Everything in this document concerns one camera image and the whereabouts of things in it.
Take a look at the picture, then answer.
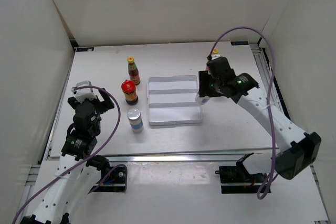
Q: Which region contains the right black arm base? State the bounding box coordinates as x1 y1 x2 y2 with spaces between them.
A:
215 166 267 194

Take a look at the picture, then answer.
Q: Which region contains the aluminium front rail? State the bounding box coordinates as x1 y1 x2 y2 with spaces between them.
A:
105 148 271 163

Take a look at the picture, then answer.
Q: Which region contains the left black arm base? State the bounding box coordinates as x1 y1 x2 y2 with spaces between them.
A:
89 164 128 193

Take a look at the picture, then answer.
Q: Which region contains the left tall yellow-cap sauce bottle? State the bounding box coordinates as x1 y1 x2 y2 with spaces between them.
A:
127 57 141 86

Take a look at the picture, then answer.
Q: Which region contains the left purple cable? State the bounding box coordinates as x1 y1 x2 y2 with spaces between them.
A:
12 87 122 222

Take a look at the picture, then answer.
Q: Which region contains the left red-lid sauce jar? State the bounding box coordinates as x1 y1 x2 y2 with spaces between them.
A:
121 80 139 105

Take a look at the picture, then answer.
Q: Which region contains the purple cable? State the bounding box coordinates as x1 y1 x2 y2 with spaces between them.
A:
207 26 279 200
12 87 122 222

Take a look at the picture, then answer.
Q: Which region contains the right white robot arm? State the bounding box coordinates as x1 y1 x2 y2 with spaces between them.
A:
196 55 321 182

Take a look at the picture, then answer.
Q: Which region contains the black corner label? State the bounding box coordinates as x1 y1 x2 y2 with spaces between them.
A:
76 47 94 52
230 41 249 46

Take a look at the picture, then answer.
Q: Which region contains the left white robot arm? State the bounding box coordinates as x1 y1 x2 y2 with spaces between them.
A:
21 82 119 223

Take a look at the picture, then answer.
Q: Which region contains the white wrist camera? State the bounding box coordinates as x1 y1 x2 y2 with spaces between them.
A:
211 54 222 60
71 80 97 103

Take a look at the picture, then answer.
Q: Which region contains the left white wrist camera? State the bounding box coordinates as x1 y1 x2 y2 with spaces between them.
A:
71 80 97 103

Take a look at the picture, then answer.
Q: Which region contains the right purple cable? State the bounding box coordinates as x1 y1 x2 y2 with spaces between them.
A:
207 26 279 200

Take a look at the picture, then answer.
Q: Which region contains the silver-lid white shaker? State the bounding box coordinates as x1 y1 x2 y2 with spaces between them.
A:
195 93 210 105
127 108 144 132

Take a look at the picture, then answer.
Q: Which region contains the left black corner label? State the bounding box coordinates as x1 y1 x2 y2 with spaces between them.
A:
76 47 94 52

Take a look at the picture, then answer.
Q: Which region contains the white divided organizer tray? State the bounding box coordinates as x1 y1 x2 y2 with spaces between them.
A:
147 75 203 126

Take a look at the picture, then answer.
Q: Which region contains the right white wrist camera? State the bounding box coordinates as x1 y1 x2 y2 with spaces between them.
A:
211 54 222 60

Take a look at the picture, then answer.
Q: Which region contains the right black corner label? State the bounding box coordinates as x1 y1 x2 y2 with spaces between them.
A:
230 41 249 46

